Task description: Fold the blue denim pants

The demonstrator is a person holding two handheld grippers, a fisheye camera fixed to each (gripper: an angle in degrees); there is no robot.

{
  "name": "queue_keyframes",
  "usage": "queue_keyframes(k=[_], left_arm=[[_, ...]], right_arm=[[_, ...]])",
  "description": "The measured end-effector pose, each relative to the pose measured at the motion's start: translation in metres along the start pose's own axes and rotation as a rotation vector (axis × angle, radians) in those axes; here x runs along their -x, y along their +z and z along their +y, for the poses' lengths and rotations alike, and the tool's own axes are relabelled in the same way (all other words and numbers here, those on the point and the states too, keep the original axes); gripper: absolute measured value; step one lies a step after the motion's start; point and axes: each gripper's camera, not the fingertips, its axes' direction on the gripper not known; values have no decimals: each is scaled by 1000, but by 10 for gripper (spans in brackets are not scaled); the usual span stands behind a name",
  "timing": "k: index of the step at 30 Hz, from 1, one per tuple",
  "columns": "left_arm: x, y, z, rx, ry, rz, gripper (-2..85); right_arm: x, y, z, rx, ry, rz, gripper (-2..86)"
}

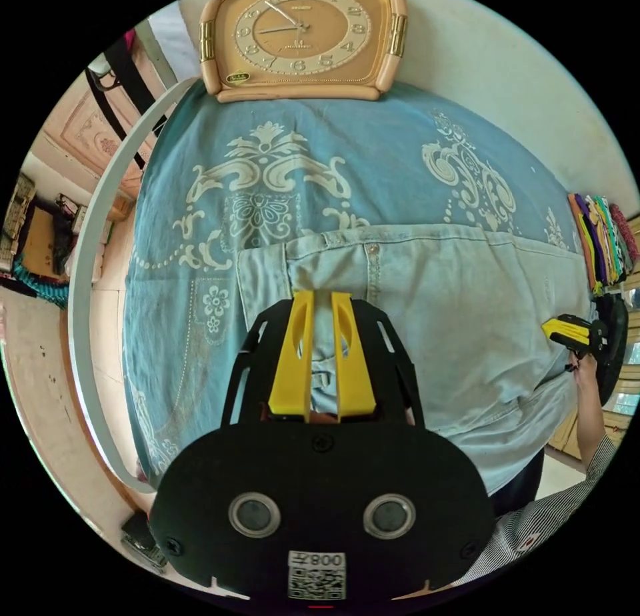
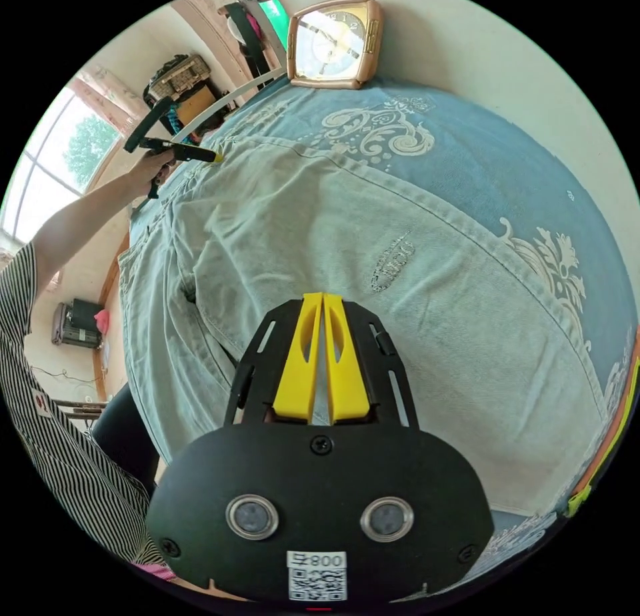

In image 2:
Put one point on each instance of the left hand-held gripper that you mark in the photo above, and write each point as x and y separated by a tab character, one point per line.
172	150

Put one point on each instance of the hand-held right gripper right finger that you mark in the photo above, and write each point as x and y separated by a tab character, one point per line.
346	376

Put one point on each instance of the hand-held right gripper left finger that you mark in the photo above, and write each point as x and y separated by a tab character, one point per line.
299	371

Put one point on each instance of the blue denim pants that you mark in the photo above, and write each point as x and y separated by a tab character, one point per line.
320	286

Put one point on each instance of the person's left forearm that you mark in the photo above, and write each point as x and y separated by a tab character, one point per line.
82	226

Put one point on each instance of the person's left hand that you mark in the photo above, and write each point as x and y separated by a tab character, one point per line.
152	170

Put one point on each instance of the square gold-framed clock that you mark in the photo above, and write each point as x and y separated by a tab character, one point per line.
332	42

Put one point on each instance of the window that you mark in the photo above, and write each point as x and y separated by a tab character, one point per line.
55	151

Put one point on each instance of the grey appliance with pink cloth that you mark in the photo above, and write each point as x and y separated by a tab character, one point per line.
79	324

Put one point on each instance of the person's body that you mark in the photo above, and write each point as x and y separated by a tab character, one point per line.
60	426

